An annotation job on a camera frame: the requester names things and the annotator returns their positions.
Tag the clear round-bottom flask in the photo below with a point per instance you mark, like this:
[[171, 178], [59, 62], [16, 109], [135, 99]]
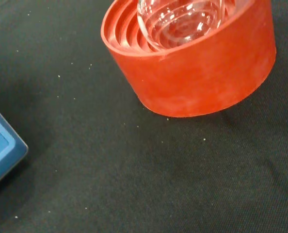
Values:
[[182, 29]]

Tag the blue base heater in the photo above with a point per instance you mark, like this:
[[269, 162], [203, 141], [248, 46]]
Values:
[[1, 150]]

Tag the black bench cloth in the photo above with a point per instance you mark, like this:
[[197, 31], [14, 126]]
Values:
[[134, 182]]

